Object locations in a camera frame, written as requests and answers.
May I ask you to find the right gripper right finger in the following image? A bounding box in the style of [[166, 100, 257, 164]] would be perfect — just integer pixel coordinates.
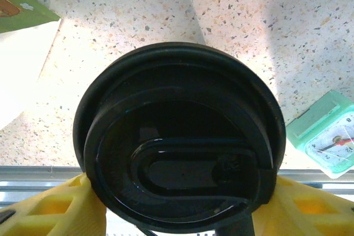
[[251, 176, 354, 236]]

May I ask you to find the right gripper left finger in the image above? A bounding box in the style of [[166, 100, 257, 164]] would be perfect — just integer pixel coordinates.
[[0, 174, 107, 236]]

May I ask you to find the black plastic cup lid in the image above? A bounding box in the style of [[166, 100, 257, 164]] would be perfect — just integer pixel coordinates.
[[73, 41, 287, 234]]

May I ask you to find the white printed paper bag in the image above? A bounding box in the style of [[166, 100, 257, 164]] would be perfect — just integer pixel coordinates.
[[0, 0, 62, 132]]

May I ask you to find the small green alarm clock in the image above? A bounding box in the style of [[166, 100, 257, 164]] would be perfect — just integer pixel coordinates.
[[286, 89, 354, 179]]

